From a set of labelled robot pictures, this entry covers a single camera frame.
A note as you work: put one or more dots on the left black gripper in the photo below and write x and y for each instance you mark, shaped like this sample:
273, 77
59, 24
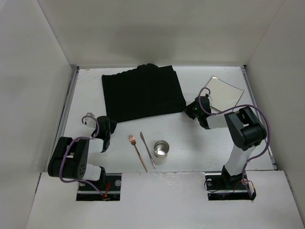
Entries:
112, 125

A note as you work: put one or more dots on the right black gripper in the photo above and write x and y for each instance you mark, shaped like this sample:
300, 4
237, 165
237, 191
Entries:
189, 110

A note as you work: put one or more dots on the copper fork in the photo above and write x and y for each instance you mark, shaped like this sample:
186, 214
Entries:
133, 142

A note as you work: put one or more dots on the square white plate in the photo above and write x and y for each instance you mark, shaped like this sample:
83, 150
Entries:
223, 95

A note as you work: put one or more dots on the silver table knife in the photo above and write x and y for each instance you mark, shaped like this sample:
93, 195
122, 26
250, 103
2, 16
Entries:
147, 149

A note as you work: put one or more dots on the black cloth placemat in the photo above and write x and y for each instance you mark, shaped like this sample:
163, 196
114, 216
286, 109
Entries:
145, 91

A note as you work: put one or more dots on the silver metal cup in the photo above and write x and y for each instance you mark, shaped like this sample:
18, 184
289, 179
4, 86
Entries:
161, 149

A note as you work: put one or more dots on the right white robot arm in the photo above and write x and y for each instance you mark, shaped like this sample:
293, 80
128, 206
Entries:
246, 131

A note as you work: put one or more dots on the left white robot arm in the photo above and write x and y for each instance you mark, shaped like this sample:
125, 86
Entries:
69, 160

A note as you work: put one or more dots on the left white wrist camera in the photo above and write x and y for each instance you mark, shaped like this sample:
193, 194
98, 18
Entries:
89, 119

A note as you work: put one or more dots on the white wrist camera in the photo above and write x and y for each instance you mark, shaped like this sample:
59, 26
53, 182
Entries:
209, 97
89, 119

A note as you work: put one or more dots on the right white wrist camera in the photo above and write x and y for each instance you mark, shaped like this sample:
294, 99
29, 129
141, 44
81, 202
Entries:
209, 97

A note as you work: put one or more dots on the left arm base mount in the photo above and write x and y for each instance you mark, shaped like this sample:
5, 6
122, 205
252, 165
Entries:
108, 191

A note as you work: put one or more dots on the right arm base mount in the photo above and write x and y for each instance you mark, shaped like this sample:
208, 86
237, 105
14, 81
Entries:
219, 190

